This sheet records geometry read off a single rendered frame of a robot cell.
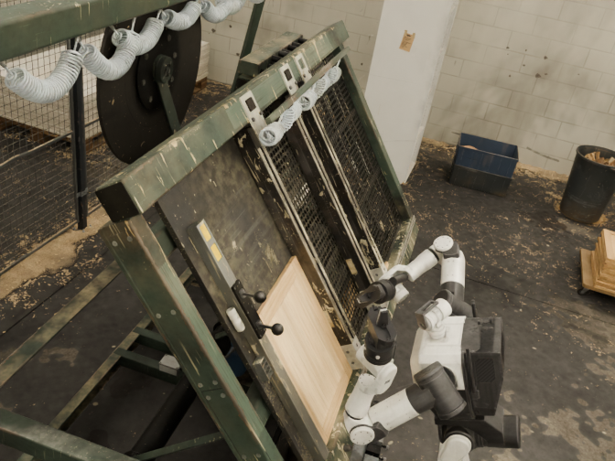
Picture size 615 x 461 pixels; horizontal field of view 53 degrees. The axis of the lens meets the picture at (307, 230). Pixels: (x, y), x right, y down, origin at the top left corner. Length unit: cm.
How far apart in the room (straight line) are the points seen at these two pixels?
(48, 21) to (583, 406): 367
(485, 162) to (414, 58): 133
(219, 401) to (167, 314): 31
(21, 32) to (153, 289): 74
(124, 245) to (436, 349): 106
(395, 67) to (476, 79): 159
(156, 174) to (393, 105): 451
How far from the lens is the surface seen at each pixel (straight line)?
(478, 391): 218
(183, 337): 175
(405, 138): 608
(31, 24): 183
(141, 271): 168
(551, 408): 423
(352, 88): 351
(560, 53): 719
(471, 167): 647
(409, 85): 593
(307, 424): 218
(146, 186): 162
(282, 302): 219
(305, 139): 260
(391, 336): 173
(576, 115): 737
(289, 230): 231
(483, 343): 212
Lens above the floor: 266
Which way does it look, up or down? 31 degrees down
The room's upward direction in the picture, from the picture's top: 10 degrees clockwise
